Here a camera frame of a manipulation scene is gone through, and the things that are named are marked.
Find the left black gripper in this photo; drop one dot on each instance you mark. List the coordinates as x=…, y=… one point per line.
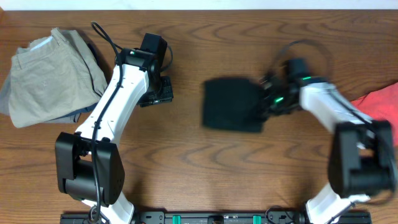
x=166, y=96

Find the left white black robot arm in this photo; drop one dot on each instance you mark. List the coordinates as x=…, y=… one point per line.
x=89, y=166

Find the folded beige khaki pants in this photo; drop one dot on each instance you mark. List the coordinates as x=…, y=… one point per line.
x=54, y=79

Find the black t-shirt with logo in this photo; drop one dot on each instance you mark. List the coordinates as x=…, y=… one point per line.
x=232, y=104

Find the red cloth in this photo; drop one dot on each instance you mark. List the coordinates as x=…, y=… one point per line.
x=380, y=105

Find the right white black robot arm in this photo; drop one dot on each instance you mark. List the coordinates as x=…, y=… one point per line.
x=361, y=162

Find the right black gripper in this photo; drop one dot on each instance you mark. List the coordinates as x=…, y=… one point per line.
x=269, y=101

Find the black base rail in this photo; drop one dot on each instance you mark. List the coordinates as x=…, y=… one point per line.
x=271, y=216

